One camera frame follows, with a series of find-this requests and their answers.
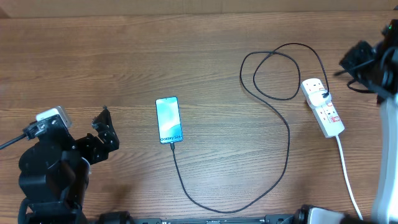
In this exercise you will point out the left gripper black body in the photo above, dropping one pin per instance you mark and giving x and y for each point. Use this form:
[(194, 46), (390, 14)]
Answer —
[(93, 152)]

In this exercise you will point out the Samsung Galaxy smartphone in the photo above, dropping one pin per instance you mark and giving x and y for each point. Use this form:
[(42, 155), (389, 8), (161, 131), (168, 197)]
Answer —
[(169, 121)]

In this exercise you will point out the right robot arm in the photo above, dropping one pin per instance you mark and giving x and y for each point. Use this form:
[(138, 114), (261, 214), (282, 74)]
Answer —
[(375, 67)]

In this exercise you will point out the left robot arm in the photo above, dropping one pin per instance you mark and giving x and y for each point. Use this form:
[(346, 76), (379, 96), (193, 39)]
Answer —
[(55, 171)]

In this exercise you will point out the white USB charger plug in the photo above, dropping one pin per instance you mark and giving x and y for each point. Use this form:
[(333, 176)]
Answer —
[(317, 99)]

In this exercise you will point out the white power strip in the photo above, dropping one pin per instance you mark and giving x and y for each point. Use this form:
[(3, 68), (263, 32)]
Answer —
[(326, 115)]

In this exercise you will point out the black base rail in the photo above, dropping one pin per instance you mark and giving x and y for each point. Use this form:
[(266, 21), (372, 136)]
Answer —
[(117, 218)]

